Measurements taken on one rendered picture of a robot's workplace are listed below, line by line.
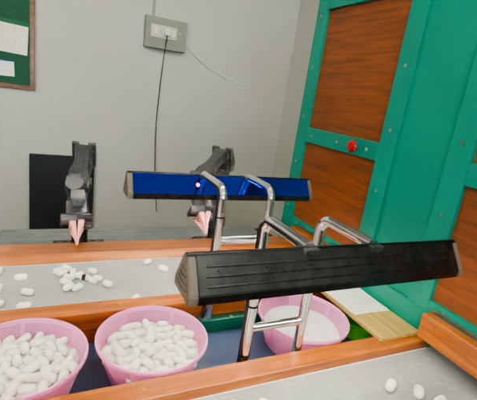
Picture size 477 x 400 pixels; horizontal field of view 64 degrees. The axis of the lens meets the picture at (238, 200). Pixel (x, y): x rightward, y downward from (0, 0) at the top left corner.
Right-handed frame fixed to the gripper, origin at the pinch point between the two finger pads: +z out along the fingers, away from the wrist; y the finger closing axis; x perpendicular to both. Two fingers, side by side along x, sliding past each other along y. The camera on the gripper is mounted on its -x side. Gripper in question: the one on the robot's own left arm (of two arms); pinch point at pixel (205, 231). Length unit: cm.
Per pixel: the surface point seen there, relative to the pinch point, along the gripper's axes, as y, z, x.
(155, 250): -16.3, 1.5, 11.4
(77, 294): -44.1, 21.3, -2.1
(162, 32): 20, -200, 52
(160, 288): -19.9, 21.5, -2.4
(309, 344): 10, 50, -28
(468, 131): 46, 13, -75
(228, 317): -3.0, 35.5, -10.9
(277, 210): 140, -102, 148
